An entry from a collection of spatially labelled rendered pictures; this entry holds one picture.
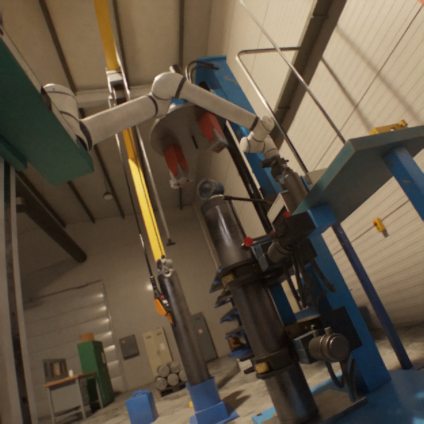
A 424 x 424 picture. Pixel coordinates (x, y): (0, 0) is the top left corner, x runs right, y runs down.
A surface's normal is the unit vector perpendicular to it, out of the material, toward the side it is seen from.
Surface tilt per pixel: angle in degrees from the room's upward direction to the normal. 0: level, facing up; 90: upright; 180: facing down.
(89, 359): 90
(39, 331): 90
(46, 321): 90
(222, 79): 90
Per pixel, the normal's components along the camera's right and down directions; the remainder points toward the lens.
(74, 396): 0.12, -0.44
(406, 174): -0.93, 0.26
